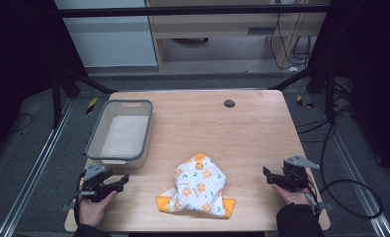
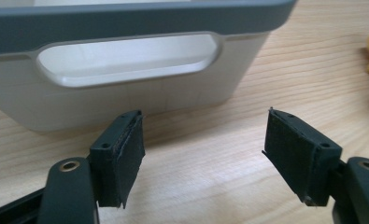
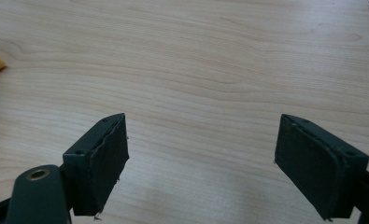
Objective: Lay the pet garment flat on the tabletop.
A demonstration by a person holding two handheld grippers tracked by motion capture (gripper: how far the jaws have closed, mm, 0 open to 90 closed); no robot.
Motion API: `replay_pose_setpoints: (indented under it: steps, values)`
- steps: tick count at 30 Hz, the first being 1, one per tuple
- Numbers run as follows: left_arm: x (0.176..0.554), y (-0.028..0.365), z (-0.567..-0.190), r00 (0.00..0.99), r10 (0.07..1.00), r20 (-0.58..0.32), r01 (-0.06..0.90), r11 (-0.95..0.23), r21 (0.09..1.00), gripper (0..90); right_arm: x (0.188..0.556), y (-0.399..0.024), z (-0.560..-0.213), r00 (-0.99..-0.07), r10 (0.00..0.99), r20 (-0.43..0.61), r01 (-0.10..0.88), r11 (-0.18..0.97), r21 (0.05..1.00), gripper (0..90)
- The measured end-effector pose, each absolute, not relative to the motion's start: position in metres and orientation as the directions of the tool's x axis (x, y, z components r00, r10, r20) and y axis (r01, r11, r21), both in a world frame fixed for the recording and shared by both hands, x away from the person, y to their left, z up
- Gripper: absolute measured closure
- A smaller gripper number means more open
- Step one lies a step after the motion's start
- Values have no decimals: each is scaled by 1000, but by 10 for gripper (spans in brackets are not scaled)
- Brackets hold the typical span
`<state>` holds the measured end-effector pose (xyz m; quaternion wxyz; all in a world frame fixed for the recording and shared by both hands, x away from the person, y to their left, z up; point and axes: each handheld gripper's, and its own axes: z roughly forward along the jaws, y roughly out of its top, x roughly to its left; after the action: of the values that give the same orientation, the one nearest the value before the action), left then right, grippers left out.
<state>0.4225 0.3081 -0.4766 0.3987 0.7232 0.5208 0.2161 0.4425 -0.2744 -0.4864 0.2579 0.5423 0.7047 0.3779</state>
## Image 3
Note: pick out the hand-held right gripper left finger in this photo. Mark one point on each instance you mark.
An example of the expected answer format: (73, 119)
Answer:
(93, 166)

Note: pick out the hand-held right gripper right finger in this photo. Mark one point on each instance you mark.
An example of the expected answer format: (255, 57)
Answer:
(316, 165)

